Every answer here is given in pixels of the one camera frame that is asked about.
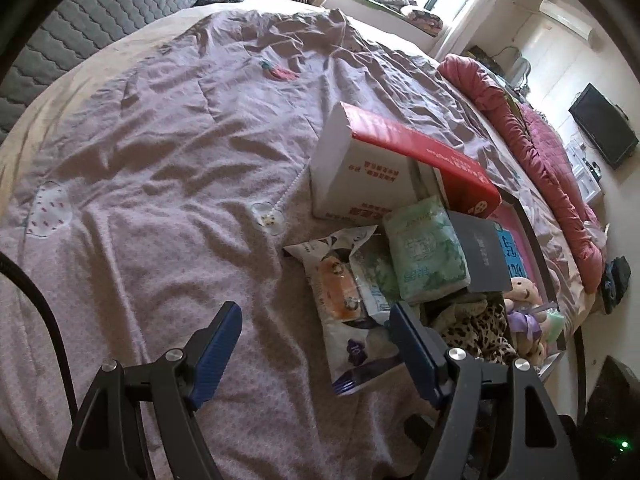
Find black cable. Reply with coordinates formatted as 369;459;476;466
0;251;81;411

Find green tissue pack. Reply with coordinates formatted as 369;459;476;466
382;197;471;303

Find cream rabbit plush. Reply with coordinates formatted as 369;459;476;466
520;340;551;368

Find small desk fan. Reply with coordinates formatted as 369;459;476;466
510;55;533;96

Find black framed pink tray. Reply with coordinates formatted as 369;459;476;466
487;192;568;376

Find white cabinet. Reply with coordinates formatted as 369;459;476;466
565;135;606;206

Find small white green packet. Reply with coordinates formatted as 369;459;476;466
352;247;401;326

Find lilac printed blanket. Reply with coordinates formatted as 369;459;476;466
0;7;586;480

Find green round puff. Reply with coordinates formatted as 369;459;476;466
542;307;566;346

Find leopard print cloth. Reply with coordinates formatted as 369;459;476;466
432;300;521;366

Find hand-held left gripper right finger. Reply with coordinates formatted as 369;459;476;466
389;301;581;480

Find clothes on windowsill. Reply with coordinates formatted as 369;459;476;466
357;0;446;36

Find black bag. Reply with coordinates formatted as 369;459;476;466
599;256;632;316

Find white snack bag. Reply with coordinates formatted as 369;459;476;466
283;225;416;396

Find white air conditioner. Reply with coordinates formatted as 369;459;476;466
539;0;598;41

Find dark desk clutter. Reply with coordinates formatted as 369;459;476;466
462;46;506;73

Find purple plush toy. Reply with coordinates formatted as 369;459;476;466
502;276;546;346

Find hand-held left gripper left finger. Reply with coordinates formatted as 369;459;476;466
57;301;244;480

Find cream bedsheet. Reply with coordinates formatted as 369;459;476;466
0;0;608;321

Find grey quilted headboard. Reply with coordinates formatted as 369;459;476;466
0;0;226;146

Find dark blue box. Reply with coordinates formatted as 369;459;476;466
446;210;513;293

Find black television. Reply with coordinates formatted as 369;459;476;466
568;82;640;170

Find pink quilt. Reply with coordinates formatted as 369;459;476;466
437;53;608;296

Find red white cardboard box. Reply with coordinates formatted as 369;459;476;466
310;101;502;221

